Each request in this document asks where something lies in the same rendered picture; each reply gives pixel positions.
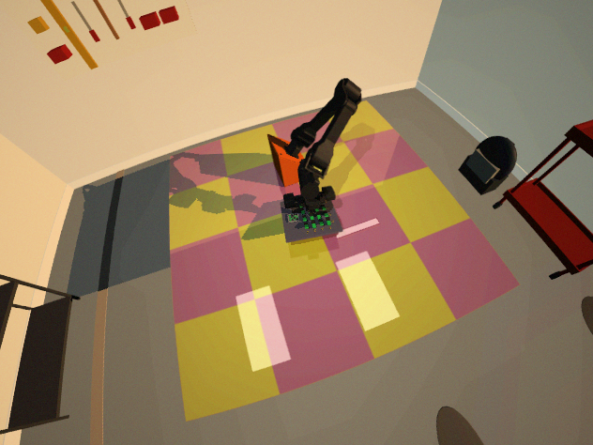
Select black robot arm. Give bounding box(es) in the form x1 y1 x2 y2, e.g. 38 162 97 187
284 78 362 210

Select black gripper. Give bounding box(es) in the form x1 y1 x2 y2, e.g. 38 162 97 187
283 185 336 214

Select grey switch panel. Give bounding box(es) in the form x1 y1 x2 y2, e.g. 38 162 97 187
280 197 343 243

